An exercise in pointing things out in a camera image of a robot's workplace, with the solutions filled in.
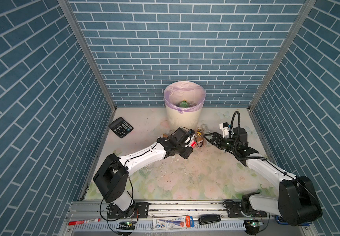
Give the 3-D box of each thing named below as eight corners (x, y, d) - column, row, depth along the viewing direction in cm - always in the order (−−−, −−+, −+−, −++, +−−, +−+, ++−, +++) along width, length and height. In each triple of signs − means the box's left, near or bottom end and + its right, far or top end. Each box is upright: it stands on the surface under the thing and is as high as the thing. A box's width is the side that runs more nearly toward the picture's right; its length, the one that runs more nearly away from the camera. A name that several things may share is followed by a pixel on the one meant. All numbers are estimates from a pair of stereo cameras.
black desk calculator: (109, 127, 110) (108, 124, 108) (122, 119, 116) (121, 116, 113) (121, 139, 104) (119, 136, 101) (134, 129, 109) (133, 126, 107)
